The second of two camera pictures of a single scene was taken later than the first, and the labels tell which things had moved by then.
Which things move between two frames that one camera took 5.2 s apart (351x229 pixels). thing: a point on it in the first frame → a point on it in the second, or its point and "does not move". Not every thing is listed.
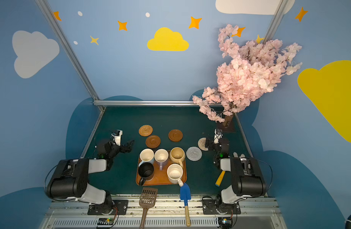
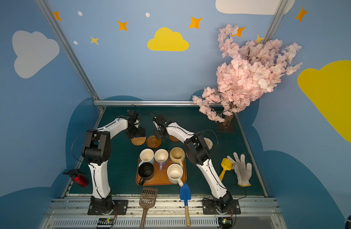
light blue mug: (147, 155) does not move
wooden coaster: (175, 135) does not move
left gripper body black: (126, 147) → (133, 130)
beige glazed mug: (177, 155) does not move
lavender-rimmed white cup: (161, 157) does not move
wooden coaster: (152, 141) does not move
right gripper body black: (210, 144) → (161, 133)
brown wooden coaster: (145, 130) → (139, 140)
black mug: (146, 171) does not move
